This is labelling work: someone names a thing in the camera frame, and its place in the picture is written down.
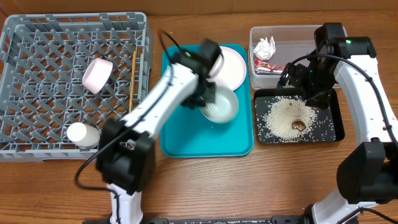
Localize white tissue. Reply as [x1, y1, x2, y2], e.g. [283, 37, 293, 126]
[253, 37, 276, 60]

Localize white round plate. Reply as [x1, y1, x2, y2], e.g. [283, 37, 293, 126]
[208, 46, 247, 91]

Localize pink white small bowl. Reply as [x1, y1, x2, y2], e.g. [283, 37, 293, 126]
[82, 58, 113, 94]

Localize black food waste tray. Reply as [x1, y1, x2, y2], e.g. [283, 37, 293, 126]
[253, 86, 346, 145]

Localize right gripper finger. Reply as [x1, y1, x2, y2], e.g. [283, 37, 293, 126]
[276, 62, 294, 88]
[305, 91, 331, 110]

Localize white cup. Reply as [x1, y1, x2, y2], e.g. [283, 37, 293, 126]
[67, 122, 100, 150]

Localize wooden chopstick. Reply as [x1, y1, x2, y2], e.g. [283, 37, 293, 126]
[129, 50, 137, 113]

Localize teal plastic serving tray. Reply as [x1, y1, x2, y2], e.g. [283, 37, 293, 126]
[160, 44, 255, 159]

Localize brown food scrap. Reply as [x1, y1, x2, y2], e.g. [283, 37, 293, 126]
[292, 120, 307, 132]

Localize grey plastic dish rack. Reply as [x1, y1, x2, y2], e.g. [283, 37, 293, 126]
[1, 12, 153, 162]

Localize grey bowl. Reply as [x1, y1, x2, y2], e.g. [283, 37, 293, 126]
[200, 86, 239, 123]

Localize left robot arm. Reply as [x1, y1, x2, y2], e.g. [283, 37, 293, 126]
[96, 52, 220, 223]

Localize pile of white rice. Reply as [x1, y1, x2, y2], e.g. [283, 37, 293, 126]
[255, 95, 336, 144]

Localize clear plastic waste bin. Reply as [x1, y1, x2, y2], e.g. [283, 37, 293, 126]
[248, 24, 355, 90]

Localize red snack wrapper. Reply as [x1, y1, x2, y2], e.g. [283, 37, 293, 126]
[254, 59, 285, 75]

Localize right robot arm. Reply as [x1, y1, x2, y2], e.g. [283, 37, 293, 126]
[277, 37, 397, 223]

